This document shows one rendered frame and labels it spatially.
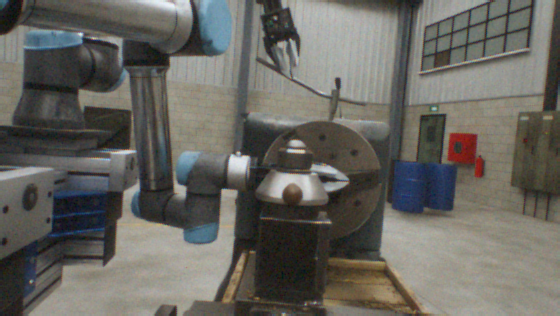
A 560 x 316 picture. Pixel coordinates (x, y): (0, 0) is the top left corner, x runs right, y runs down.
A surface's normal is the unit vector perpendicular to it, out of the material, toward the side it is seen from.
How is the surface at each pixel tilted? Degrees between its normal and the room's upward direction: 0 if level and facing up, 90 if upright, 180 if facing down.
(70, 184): 90
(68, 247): 90
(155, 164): 98
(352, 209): 90
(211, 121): 90
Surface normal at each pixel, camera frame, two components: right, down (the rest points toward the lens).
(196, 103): 0.27, 0.07
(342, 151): -0.02, 0.05
